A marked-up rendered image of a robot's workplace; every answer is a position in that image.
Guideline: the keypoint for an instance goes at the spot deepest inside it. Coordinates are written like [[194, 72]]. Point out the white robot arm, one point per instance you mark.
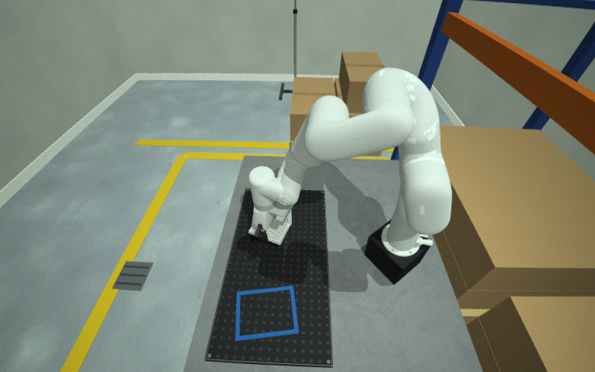
[[425, 194]]

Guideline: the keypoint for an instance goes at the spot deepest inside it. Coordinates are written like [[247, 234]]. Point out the blue tape marking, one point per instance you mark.
[[267, 334]]

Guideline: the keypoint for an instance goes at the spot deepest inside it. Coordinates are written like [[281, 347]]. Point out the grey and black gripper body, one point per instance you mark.
[[263, 217]]

